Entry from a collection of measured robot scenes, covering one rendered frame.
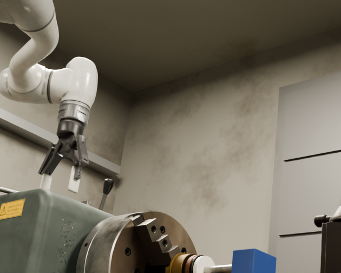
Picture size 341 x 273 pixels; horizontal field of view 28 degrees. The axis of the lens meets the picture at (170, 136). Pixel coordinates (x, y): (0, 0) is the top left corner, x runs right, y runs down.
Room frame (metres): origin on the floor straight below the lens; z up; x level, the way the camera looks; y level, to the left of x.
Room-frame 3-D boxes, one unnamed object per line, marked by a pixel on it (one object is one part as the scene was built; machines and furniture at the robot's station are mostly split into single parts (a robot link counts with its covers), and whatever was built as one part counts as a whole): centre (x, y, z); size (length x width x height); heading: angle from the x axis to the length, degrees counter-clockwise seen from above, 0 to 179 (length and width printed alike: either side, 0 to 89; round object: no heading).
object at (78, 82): (1.80, 0.30, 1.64); 0.13 x 0.11 x 0.16; 82
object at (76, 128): (1.79, 0.29, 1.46); 0.08 x 0.07 x 0.09; 43
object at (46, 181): (1.84, 0.33, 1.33); 0.03 x 0.01 x 0.07; 133
